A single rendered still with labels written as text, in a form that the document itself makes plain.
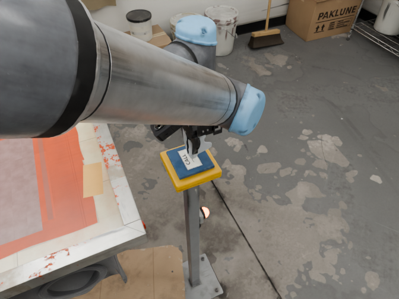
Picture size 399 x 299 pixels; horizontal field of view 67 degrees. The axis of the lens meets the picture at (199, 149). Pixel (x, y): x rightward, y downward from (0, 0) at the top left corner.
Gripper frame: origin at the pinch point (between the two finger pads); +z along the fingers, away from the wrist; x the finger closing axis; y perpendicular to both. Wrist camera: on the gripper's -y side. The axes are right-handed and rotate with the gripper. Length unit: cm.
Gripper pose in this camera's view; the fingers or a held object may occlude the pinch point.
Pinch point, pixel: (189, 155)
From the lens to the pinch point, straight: 79.5
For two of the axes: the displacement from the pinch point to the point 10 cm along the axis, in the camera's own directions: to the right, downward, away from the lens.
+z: 0.0, 6.7, 7.5
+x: -4.1, -6.8, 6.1
